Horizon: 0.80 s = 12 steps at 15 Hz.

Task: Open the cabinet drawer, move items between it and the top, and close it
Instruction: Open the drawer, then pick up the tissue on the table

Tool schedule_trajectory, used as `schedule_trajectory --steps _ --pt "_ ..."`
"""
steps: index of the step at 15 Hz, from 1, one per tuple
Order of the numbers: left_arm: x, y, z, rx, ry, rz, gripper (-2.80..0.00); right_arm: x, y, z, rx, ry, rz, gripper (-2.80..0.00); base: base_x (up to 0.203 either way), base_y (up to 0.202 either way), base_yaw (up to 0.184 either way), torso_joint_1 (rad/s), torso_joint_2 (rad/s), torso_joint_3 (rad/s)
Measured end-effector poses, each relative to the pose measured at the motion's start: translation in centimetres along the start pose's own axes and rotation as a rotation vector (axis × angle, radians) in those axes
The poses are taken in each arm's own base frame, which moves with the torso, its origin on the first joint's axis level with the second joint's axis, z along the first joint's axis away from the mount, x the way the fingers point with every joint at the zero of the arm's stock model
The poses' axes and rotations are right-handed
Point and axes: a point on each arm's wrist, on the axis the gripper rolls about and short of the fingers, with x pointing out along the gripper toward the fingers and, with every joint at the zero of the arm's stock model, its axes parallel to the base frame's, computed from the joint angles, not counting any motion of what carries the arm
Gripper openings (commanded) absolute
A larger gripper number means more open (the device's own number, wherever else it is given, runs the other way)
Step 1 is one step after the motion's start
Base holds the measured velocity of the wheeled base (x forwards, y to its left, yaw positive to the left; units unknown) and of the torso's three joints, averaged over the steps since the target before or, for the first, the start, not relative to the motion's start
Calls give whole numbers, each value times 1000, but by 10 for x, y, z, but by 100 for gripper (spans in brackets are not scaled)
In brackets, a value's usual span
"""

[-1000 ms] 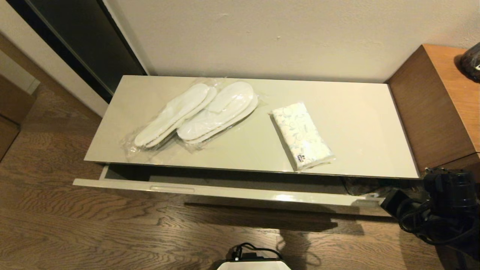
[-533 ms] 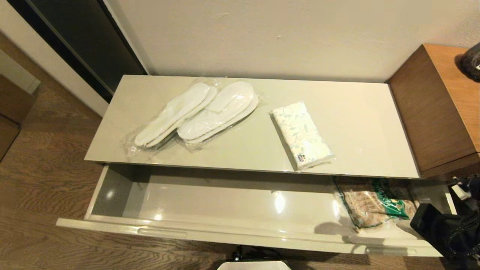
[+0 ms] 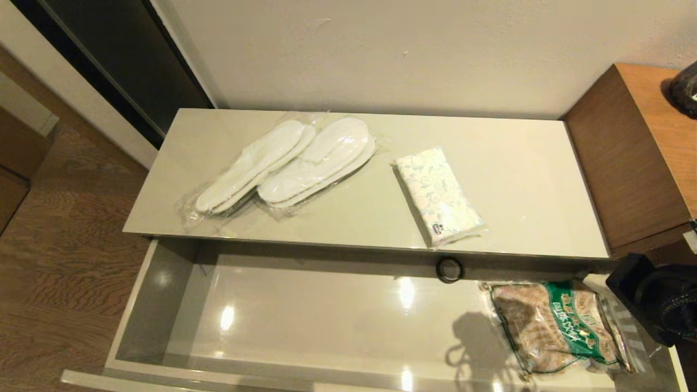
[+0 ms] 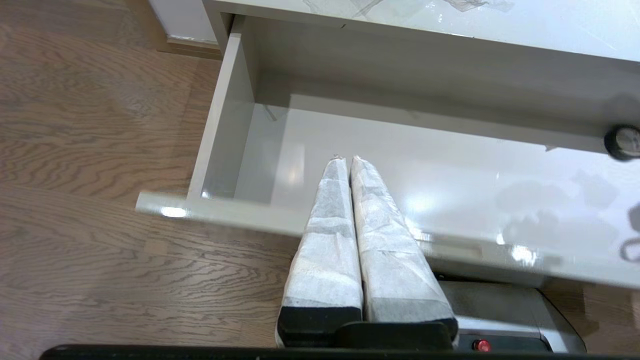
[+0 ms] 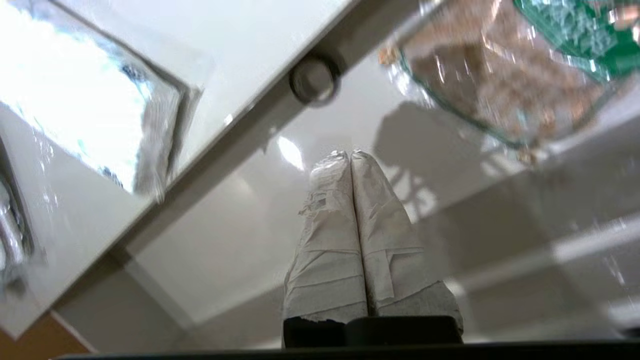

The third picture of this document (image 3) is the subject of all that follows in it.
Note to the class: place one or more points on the brown wooden side cabinet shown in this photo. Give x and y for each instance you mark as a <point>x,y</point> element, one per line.
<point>626,163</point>

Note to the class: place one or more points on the glossy white drawer cabinet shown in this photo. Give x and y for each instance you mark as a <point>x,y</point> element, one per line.
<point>517,179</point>

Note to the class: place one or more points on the dark sliding door panel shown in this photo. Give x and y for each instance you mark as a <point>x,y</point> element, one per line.
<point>125,60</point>

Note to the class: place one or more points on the white slippers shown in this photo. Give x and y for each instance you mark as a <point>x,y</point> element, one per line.
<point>256,158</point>
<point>321,158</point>

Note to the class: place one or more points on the brown wooden furniture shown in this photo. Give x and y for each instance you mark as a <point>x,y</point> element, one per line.
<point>16,158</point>

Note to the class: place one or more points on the floral tissue pack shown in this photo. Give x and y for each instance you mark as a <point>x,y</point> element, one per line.
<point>438,196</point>

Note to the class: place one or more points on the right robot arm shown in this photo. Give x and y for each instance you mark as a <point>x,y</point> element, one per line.
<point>653,299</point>

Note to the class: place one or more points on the green snack bag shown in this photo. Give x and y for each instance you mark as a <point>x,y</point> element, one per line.
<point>555,326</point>

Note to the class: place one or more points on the black tape roll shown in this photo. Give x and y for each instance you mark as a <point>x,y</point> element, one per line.
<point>439,269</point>

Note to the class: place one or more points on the dark round object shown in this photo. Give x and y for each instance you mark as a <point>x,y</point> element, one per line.
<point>687,90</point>

